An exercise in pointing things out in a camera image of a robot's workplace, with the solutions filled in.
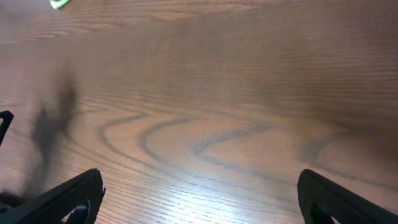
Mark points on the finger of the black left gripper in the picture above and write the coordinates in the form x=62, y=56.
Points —
x=6, y=117

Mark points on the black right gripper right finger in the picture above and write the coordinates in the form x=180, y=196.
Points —
x=324, y=201

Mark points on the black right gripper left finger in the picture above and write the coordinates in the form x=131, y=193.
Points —
x=78, y=199

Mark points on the folded green cloth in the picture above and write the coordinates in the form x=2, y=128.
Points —
x=58, y=4

